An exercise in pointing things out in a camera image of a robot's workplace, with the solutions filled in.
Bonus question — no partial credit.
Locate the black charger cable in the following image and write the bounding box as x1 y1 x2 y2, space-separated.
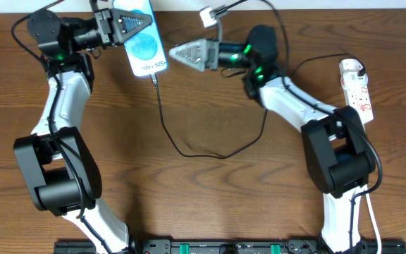
149 53 367 159

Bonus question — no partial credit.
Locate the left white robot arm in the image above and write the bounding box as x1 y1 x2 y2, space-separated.
13 7 152 253

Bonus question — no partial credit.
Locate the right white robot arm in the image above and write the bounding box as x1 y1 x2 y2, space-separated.
168 25 383 253

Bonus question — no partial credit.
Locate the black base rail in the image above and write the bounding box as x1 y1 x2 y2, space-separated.
53 238 406 254

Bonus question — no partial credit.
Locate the white power strip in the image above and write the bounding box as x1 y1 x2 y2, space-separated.
339 59 374 125

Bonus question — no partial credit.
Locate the blue Galaxy smartphone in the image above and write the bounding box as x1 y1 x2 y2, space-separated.
113 0 168 77

